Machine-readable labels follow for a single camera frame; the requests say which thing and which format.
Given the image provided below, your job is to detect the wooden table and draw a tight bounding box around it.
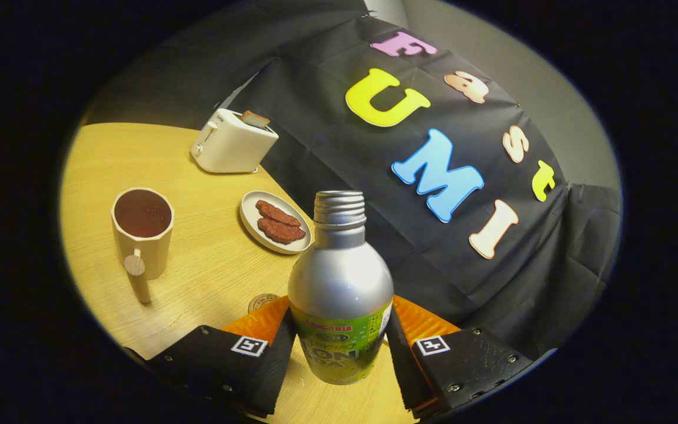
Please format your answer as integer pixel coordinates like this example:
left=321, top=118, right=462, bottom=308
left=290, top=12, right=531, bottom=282
left=59, top=122, right=419, bottom=424

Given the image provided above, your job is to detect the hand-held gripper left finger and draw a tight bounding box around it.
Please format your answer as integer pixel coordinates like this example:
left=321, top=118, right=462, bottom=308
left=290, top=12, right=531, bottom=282
left=124, top=294, right=298, bottom=420

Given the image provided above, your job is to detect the white oval plate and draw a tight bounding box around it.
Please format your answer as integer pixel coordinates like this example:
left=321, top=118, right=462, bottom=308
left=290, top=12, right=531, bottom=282
left=240, top=190, right=314, bottom=255

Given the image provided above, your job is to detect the brown meat slice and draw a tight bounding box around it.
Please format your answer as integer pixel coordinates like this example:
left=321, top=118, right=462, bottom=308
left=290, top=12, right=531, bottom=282
left=257, top=217, right=307, bottom=246
left=255, top=199, right=303, bottom=228

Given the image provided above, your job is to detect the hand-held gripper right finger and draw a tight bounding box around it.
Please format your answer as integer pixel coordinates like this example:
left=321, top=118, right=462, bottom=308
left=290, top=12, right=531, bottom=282
left=385, top=294, right=535, bottom=420

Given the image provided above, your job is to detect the round wooden coaster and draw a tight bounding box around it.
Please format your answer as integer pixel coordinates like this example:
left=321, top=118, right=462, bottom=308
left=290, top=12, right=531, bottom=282
left=247, top=293, right=281, bottom=314

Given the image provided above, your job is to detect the silver bottle with green label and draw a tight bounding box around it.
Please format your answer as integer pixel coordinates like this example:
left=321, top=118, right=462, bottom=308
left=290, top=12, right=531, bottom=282
left=287, top=190, right=395, bottom=386

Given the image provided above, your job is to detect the slice of toast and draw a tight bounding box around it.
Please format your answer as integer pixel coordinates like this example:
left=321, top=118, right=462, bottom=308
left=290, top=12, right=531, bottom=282
left=239, top=110, right=271, bottom=130

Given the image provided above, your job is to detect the white toaster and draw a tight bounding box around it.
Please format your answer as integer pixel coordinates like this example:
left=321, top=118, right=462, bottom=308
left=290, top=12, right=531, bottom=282
left=190, top=108, right=280, bottom=174

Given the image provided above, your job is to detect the beige cup with wooden handle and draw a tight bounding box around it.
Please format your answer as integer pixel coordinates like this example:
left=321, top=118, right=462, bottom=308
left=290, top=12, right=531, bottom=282
left=111, top=187, right=175, bottom=304

